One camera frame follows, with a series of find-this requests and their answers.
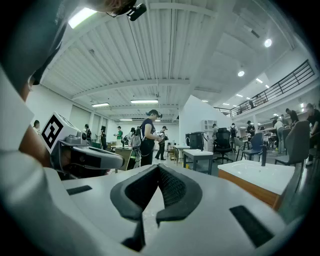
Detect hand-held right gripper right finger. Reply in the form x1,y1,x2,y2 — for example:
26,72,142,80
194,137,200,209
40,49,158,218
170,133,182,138
143,163,286,256

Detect dark frame vanity stand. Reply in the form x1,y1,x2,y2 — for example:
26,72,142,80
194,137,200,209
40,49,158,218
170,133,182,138
183,153,214,176

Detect light grey chair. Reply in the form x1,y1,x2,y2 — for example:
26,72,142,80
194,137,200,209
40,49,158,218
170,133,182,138
233,136,251,161

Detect white small table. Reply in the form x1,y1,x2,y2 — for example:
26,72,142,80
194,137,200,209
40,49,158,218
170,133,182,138
172,144,191,166

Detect person's black shirt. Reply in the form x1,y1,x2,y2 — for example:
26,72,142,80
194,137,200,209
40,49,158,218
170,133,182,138
0,0,71,87

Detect blue chair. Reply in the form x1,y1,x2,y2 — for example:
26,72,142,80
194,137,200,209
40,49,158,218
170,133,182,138
241,132,265,162

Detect person's left forearm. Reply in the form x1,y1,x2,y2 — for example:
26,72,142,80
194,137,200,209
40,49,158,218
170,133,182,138
18,124,55,168

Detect black mezzanine railing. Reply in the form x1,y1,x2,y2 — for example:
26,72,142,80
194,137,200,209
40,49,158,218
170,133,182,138
213,59,316,118

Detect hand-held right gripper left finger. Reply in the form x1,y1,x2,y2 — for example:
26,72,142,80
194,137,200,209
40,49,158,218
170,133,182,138
61,163,161,254

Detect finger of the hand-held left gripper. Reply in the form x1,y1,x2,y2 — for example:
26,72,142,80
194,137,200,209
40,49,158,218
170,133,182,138
71,145,126,170

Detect black office chair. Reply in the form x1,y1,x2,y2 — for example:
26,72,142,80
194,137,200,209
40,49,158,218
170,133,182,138
213,127,235,165

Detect white shelf unit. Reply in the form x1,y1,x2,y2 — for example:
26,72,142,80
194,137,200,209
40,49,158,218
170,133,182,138
201,119,218,131

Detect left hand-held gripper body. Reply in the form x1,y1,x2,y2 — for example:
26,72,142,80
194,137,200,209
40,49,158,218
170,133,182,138
40,111,107,180

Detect person's face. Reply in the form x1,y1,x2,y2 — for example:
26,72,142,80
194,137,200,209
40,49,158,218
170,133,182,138
96,0,138,17

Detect black head camera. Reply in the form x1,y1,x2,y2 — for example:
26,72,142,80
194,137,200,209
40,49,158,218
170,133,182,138
126,2,148,22

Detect thin frame eyeglasses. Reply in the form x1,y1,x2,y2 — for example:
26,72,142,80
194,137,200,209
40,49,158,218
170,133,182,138
106,9,127,19

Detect wooden cabinet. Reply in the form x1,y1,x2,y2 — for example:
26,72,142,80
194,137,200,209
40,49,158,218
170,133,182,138
217,168,287,211

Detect wooden crate desk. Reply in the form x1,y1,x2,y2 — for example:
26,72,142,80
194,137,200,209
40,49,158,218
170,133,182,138
114,146,133,173

